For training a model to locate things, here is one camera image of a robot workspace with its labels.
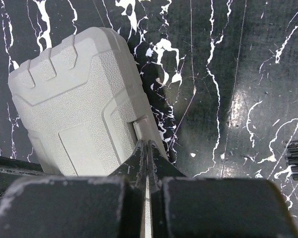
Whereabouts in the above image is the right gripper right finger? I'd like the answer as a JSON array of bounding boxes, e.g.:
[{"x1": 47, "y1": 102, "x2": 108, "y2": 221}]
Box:
[{"x1": 148, "y1": 140, "x2": 298, "y2": 238}]

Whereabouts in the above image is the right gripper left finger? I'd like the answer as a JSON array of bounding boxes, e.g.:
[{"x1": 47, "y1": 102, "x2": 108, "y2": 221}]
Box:
[{"x1": 0, "y1": 140, "x2": 147, "y2": 238}]

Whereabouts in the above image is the grey plastic tool case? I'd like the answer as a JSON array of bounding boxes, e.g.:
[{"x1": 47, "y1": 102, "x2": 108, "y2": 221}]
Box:
[{"x1": 8, "y1": 27, "x2": 166, "y2": 176}]

